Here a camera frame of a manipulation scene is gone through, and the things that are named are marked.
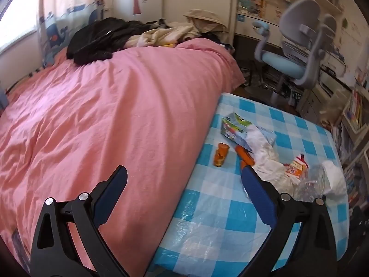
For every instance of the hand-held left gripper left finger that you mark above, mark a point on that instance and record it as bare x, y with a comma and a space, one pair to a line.
111, 196

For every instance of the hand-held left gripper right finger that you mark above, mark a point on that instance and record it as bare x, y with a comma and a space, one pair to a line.
259, 196

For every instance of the long orange snack wrapper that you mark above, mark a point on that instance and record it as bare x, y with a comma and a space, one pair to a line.
245, 155

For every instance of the white plastic bag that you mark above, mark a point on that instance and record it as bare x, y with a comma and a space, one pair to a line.
265, 153

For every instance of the red orange snack packet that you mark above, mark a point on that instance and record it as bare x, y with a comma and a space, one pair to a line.
297, 167

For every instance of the clear plastic bag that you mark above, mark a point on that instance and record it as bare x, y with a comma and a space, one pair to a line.
311, 184

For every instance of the small orange wrapper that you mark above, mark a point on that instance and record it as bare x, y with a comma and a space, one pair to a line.
221, 154

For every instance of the green white milk carton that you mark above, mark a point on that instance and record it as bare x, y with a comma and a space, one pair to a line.
233, 127

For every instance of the white tissue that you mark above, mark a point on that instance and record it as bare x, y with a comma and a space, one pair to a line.
334, 176

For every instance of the blue checkered tablecloth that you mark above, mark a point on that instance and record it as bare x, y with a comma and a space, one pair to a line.
216, 207

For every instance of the pink blanket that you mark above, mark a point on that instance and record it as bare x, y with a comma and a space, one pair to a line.
101, 106

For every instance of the white drawer cabinet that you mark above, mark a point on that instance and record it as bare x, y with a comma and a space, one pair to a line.
314, 104

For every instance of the white bookshelf with books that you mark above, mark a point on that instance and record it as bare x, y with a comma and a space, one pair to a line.
354, 112

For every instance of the white printer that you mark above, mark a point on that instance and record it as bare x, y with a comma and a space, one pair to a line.
331, 82

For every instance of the black clothing pile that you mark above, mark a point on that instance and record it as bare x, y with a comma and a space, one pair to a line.
95, 40

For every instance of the beige clothing pile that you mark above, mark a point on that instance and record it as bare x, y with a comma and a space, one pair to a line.
164, 34

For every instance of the grey blue desk chair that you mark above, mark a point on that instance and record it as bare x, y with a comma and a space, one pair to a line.
297, 20

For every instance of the whale print curtain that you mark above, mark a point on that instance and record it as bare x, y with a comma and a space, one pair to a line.
57, 20

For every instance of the khaki hat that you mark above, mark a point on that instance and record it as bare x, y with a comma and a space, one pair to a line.
204, 20

